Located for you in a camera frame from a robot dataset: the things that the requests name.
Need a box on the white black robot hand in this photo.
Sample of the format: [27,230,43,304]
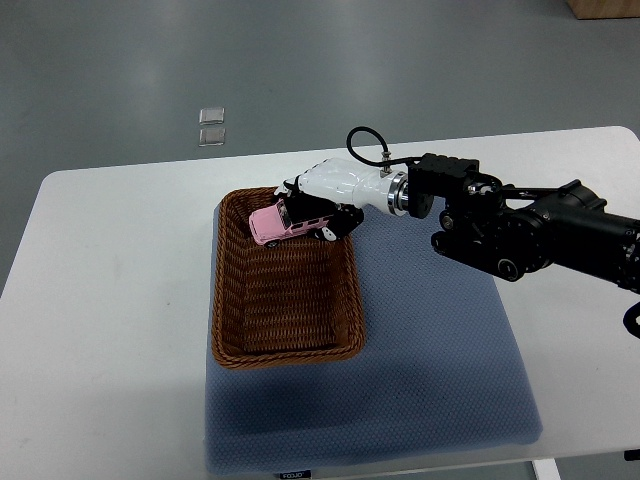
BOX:
[274,158,408,241]

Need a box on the pink toy car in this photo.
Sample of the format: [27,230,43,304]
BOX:
[248,199,331,248]

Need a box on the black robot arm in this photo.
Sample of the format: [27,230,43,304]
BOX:
[403,153,639,292]

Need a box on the brown wicker basket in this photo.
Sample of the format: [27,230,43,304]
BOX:
[210,187,366,370]

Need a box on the lower floor socket plate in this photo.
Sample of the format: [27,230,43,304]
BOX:
[199,127,226,147]

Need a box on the floor socket plate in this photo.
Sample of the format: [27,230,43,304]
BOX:
[199,127,226,147]
[199,106,225,125]

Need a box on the upper floor socket plate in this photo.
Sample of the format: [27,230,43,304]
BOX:
[199,106,225,125]

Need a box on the blue grey foam mat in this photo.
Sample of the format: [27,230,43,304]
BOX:
[205,208,542,475]

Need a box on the wooden box corner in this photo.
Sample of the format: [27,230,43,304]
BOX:
[566,0,640,20]

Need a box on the white table leg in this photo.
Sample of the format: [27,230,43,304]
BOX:
[531,458,561,480]

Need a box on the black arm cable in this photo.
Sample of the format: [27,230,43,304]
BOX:
[346,126,426,174]

